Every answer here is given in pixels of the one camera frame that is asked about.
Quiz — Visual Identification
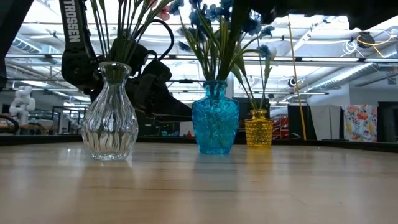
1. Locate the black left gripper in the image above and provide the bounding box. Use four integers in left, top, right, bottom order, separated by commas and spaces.
138, 58, 193, 123

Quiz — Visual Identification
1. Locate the blue patterned glass vase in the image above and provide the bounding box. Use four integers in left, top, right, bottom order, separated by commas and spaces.
191, 80, 241, 156

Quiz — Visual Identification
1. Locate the clear ribbed glass vase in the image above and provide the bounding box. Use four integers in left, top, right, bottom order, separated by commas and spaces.
81, 61, 139, 161

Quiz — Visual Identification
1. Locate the blue artificial flower bunch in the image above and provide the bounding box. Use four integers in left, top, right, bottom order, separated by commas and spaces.
226, 9, 277, 82
198, 0, 240, 82
174, 0, 215, 82

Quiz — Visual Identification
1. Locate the yellow textured glass vase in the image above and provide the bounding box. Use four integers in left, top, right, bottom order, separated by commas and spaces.
244, 108, 274, 149

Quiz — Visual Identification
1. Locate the black partition panel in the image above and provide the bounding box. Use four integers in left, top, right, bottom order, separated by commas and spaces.
377, 101, 398, 144
287, 104, 312, 141

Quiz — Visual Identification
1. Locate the white partition panel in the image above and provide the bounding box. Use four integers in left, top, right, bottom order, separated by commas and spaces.
310, 105, 343, 141

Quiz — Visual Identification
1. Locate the floral printed cloth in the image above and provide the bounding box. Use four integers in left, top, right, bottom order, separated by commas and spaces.
341, 104, 379, 143

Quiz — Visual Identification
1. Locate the black camera stand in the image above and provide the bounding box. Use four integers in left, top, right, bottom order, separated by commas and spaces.
169, 78, 205, 85

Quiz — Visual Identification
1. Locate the black ceiling cord reel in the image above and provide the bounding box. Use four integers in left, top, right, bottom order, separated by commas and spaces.
356, 30, 376, 49

